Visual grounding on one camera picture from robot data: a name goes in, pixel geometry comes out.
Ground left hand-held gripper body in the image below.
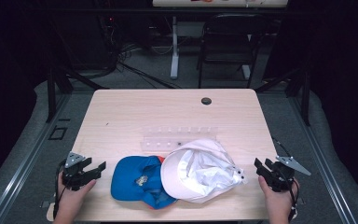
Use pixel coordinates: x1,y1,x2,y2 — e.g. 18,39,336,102
62,151,91,191

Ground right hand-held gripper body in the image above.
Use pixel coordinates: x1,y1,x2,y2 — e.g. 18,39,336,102
265,156,312,192

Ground blue baseball cap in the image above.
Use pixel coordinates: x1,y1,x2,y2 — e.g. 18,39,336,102
110,155,178,210

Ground white baseball cap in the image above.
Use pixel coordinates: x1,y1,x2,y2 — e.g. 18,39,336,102
159,138,249,204

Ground clear acrylic peg rack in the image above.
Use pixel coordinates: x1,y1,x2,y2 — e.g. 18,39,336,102
140,125,218,153

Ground person's right hand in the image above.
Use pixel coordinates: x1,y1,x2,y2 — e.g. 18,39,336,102
258,175,300,218

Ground person's left hand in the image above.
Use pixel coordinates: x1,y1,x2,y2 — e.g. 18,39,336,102
54,172,97,218

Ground black metal stand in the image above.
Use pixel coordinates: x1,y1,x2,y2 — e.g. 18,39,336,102
45,65,110,123
255,68,311,127

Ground white desk foot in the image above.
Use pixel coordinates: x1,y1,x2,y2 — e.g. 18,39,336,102
241,63,252,80

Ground black folding chair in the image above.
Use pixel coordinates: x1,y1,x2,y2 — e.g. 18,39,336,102
197,12,270,90

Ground white desk leg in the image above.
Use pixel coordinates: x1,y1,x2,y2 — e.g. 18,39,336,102
170,16,181,80

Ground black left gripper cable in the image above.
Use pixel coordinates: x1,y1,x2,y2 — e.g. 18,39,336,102
52,160,68,219

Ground aluminium floor rail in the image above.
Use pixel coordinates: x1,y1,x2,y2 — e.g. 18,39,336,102
288,96,358,224
0,92,73,224

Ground black floor cables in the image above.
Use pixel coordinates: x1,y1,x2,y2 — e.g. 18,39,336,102
117,43,183,90

